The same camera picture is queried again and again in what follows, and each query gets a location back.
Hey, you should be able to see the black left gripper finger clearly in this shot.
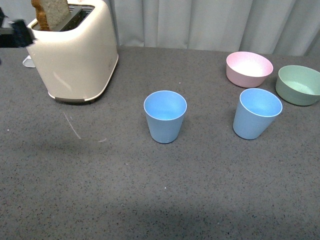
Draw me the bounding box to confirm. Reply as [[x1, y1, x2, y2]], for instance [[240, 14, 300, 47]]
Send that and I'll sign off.
[[0, 19, 36, 48]]

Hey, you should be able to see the blue cup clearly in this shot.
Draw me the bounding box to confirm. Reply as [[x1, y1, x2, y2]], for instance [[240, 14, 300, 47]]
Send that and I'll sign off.
[[143, 90, 188, 144], [233, 88, 283, 140]]

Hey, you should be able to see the grey toaster lever knob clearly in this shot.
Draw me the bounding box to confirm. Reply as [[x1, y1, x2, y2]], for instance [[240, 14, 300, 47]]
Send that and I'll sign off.
[[22, 55, 35, 68]]

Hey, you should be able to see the slice of toast bread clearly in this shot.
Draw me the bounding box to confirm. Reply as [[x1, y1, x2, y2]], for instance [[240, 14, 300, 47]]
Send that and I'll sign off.
[[31, 0, 70, 31]]

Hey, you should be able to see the cream white toaster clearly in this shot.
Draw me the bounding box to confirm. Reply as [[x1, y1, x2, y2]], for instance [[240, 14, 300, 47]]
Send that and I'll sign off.
[[27, 0, 119, 103]]

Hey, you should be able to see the pink bowl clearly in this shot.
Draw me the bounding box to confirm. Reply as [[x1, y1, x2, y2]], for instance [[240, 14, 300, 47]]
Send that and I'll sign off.
[[226, 51, 274, 88]]

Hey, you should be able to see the green bowl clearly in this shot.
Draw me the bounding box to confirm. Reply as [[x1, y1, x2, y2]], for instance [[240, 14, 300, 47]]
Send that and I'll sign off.
[[275, 65, 320, 106]]

